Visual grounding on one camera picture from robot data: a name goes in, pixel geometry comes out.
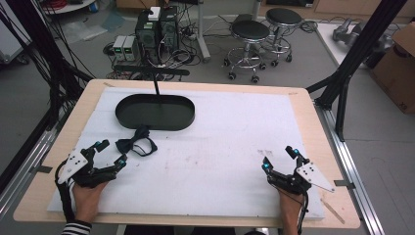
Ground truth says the person's right hand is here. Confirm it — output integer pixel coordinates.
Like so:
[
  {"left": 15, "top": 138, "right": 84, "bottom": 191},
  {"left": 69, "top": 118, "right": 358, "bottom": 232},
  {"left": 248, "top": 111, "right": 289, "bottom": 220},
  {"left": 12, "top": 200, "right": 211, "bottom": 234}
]
[{"left": 278, "top": 190, "right": 306, "bottom": 227}]

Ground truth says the black metal frame post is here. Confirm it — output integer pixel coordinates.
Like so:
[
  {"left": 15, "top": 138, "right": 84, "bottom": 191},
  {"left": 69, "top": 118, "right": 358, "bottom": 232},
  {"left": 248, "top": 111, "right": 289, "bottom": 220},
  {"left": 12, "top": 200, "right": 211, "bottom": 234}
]
[
  {"left": 0, "top": 0, "right": 95, "bottom": 194},
  {"left": 305, "top": 0, "right": 409, "bottom": 143}
]

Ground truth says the aluminium rail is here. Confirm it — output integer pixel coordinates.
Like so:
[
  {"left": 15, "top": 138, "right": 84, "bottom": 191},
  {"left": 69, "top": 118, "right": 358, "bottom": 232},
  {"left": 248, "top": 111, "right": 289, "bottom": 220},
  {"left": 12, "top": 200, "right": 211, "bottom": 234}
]
[
  {"left": 0, "top": 110, "right": 70, "bottom": 218},
  {"left": 313, "top": 100, "right": 387, "bottom": 235}
]

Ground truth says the bundle of black cables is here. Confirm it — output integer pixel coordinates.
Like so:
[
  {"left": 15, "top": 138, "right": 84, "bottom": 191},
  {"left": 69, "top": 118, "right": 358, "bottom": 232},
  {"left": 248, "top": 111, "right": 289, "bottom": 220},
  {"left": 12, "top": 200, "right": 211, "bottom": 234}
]
[{"left": 0, "top": 0, "right": 96, "bottom": 131}]

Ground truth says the black computer tower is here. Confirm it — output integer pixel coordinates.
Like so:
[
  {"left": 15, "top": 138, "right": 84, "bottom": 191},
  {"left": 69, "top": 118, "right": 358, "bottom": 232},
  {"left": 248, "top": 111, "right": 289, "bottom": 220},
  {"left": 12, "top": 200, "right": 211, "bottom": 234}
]
[
  {"left": 134, "top": 11, "right": 162, "bottom": 64},
  {"left": 159, "top": 6, "right": 180, "bottom": 54}
]

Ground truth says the black stand with oval tray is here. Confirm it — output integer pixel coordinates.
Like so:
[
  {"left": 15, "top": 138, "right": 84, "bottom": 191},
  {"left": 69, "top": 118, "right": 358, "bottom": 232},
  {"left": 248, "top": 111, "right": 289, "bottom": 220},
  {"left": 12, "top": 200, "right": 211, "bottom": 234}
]
[{"left": 114, "top": 64, "right": 197, "bottom": 132}]

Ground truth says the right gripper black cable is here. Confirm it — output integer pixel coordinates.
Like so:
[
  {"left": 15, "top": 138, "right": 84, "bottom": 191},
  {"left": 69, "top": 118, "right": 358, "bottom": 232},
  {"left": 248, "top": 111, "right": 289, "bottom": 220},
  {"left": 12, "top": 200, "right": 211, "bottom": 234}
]
[{"left": 296, "top": 192, "right": 310, "bottom": 235}]

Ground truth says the grey robot device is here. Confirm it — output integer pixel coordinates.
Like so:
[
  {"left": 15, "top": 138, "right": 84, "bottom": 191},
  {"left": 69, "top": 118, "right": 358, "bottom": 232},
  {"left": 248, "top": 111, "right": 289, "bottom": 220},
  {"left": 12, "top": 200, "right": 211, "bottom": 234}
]
[{"left": 332, "top": 17, "right": 394, "bottom": 54}]

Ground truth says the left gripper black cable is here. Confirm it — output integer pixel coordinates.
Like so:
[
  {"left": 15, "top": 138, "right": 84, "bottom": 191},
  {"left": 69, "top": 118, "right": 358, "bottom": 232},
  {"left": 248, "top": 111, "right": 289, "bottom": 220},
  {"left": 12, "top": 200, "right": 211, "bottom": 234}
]
[{"left": 54, "top": 159, "right": 76, "bottom": 223}]

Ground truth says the black bow tie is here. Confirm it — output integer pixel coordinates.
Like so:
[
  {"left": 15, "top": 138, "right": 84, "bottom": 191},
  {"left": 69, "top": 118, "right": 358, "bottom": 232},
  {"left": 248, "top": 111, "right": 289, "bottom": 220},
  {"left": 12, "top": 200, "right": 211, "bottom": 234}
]
[{"left": 115, "top": 124, "right": 159, "bottom": 158}]

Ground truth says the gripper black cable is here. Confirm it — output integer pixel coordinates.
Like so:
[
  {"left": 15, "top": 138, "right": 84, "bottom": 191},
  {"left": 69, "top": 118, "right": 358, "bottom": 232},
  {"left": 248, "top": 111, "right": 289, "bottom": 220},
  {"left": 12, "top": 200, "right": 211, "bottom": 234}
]
[
  {"left": 296, "top": 192, "right": 310, "bottom": 235},
  {"left": 54, "top": 159, "right": 76, "bottom": 223}
]

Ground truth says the person's left hand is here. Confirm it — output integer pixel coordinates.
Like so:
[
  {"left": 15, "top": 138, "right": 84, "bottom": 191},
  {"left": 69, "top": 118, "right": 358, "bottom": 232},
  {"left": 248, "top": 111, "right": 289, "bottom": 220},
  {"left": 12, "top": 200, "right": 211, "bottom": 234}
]
[{"left": 71, "top": 181, "right": 109, "bottom": 223}]

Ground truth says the black round stool on castors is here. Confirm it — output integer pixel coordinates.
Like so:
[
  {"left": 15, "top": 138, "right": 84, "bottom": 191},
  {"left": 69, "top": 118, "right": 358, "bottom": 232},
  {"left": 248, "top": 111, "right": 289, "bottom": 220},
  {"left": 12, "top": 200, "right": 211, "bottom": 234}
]
[
  {"left": 222, "top": 20, "right": 272, "bottom": 84},
  {"left": 261, "top": 7, "right": 303, "bottom": 69}
]

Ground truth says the thin wooden stick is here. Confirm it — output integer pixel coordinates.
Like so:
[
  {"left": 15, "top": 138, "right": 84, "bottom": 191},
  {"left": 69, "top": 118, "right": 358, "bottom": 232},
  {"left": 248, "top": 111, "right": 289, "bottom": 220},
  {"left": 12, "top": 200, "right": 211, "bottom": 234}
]
[{"left": 320, "top": 198, "right": 346, "bottom": 225}]

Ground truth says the white platform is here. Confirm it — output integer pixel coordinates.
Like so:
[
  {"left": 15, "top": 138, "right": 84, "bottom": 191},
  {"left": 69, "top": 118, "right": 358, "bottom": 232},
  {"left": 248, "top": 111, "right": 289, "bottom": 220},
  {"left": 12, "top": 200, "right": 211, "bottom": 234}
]
[{"left": 315, "top": 22, "right": 403, "bottom": 71}]

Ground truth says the grey desk leg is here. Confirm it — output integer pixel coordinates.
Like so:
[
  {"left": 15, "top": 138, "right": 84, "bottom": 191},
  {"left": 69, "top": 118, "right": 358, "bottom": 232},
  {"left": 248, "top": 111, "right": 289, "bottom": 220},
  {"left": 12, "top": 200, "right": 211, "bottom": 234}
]
[{"left": 195, "top": 0, "right": 212, "bottom": 64}]

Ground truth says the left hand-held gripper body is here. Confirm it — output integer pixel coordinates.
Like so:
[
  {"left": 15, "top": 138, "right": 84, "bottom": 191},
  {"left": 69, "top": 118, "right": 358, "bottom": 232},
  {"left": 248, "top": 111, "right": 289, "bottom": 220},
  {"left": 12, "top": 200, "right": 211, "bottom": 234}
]
[{"left": 57, "top": 147, "right": 118, "bottom": 189}]

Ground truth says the brown cardboard box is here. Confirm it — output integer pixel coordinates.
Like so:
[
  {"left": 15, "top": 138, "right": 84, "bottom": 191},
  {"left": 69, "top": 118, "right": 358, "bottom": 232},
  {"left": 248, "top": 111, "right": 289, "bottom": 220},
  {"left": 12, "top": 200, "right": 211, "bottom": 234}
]
[{"left": 369, "top": 22, "right": 415, "bottom": 116}]

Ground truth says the white box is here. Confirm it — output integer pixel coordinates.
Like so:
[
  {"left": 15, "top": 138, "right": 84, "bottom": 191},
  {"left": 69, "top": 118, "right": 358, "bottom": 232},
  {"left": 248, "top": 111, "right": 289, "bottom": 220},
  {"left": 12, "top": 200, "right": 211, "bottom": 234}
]
[{"left": 147, "top": 6, "right": 161, "bottom": 22}]

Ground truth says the white foam mat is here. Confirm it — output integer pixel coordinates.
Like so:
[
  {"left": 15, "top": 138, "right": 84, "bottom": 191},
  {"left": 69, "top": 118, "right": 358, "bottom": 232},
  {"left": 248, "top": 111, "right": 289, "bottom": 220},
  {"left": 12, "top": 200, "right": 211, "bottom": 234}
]
[{"left": 46, "top": 86, "right": 326, "bottom": 220}]

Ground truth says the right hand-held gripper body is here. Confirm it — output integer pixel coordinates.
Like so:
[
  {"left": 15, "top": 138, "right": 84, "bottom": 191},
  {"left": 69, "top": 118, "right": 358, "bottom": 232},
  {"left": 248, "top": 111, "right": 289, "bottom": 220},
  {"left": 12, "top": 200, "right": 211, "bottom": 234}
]
[{"left": 267, "top": 162, "right": 337, "bottom": 196}]

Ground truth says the round white table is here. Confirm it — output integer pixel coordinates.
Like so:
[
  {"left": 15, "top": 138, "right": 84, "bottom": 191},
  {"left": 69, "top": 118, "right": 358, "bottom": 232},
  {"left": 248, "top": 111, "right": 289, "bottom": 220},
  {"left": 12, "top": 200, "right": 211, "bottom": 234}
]
[{"left": 41, "top": 0, "right": 98, "bottom": 16}]

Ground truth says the grey power supply unit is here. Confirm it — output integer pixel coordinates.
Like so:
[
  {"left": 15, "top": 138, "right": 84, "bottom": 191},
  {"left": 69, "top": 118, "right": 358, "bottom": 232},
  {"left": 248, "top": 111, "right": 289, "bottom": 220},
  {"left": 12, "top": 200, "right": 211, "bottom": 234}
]
[
  {"left": 123, "top": 34, "right": 140, "bottom": 62},
  {"left": 112, "top": 34, "right": 127, "bottom": 62}
]

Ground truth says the dark tape piece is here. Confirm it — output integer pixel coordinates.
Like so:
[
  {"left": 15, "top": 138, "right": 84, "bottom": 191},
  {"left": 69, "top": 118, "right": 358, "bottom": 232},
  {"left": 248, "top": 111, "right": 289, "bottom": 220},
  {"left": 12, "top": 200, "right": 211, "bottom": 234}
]
[
  {"left": 28, "top": 164, "right": 54, "bottom": 174},
  {"left": 333, "top": 179, "right": 356, "bottom": 191}
]

